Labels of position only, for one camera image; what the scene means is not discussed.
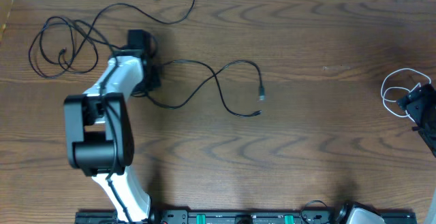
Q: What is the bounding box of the long black usb cable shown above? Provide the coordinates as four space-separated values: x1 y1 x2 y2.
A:
146 59 266 118

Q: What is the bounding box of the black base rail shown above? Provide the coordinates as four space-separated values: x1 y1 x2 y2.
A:
74 199 418 224

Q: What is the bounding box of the short black cable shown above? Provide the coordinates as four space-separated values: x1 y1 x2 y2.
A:
28 0 197 80

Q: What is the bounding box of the white usb cable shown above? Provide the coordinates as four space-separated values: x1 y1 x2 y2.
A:
380 68 433 119

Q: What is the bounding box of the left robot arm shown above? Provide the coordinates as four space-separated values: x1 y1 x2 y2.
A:
63 49 161 223

